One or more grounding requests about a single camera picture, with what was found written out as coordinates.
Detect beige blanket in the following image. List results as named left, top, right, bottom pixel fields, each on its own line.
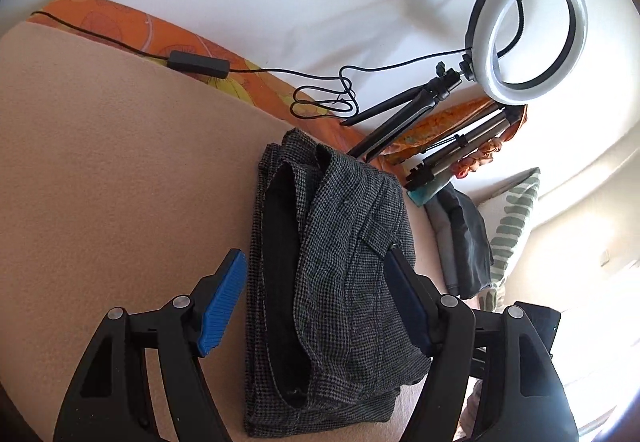
left=0, top=18, right=481, bottom=442

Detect orange patterned sheet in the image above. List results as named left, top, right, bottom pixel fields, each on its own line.
left=42, top=0, right=386, bottom=168

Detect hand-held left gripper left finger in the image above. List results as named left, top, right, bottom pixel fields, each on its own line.
left=53, top=248, right=248, bottom=442

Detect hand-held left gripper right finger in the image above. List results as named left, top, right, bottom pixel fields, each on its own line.
left=383, top=246, right=580, bottom=442

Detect black power cable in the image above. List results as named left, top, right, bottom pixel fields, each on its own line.
left=31, top=10, right=471, bottom=118

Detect black cable remote box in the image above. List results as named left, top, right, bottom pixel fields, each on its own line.
left=167, top=50, right=231, bottom=76

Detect black tripod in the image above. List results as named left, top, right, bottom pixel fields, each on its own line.
left=341, top=62, right=463, bottom=162

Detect green leaf print pillow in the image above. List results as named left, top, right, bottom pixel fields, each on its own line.
left=475, top=167, right=542, bottom=285

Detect white ring light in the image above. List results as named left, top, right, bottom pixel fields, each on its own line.
left=465, top=0, right=589, bottom=104

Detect orange patterned cloth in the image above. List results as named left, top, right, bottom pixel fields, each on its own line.
left=382, top=97, right=528, bottom=179

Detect silver folded tripod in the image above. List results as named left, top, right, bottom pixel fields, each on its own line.
left=404, top=101, right=513, bottom=190

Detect grey houndstooth pants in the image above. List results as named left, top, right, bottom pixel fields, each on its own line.
left=243, top=127, right=433, bottom=438

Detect grey folded clothes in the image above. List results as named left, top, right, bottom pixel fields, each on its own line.
left=407, top=182, right=495, bottom=300

